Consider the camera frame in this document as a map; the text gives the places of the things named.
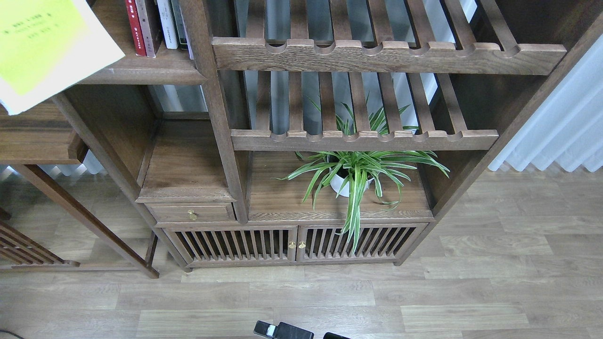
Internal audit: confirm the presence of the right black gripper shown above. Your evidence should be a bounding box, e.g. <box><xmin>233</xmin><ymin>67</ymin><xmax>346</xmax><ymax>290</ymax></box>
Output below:
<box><xmin>253</xmin><ymin>321</ymin><xmax>350</xmax><ymax>339</ymax></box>

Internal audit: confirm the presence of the red cover book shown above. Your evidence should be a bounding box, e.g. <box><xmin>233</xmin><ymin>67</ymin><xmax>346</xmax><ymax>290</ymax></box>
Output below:
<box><xmin>125</xmin><ymin>0</ymin><xmax>147</xmax><ymax>57</ymax></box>

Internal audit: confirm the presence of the dark maroon cover book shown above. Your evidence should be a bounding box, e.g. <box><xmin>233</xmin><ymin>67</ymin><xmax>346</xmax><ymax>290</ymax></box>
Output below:
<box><xmin>135</xmin><ymin>0</ymin><xmax>162</xmax><ymax>58</ymax></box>

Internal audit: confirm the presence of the yellow green cover book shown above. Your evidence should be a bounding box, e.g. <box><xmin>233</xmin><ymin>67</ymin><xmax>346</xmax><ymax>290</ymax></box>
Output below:
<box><xmin>0</xmin><ymin>0</ymin><xmax>124</xmax><ymax>115</ymax></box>

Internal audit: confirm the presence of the green spider plant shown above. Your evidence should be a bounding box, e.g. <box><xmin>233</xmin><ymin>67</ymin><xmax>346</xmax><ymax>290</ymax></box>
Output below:
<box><xmin>274</xmin><ymin>97</ymin><xmax>451</xmax><ymax>255</ymax></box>

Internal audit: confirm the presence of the dark wooden bookshelf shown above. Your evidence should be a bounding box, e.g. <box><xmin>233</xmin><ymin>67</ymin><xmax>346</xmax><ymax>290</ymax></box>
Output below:
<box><xmin>41</xmin><ymin>0</ymin><xmax>602</xmax><ymax>270</ymax></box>

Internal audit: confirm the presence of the pale purple upright book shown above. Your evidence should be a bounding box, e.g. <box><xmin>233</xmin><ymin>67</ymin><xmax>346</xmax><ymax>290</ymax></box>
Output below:
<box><xmin>179</xmin><ymin>0</ymin><xmax>195</xmax><ymax>60</ymax></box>

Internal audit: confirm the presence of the dark upright book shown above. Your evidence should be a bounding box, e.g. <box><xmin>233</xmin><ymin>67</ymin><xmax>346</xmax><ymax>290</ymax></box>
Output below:
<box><xmin>171</xmin><ymin>0</ymin><xmax>188</xmax><ymax>49</ymax></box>

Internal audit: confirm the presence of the white upright book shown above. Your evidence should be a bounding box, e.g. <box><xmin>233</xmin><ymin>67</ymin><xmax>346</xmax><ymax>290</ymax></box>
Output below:
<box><xmin>157</xmin><ymin>0</ymin><xmax>179</xmax><ymax>49</ymax></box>

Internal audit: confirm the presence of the white curtain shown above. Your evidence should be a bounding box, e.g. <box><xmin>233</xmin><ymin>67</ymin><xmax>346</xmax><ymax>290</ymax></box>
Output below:
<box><xmin>488</xmin><ymin>37</ymin><xmax>603</xmax><ymax>172</ymax></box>

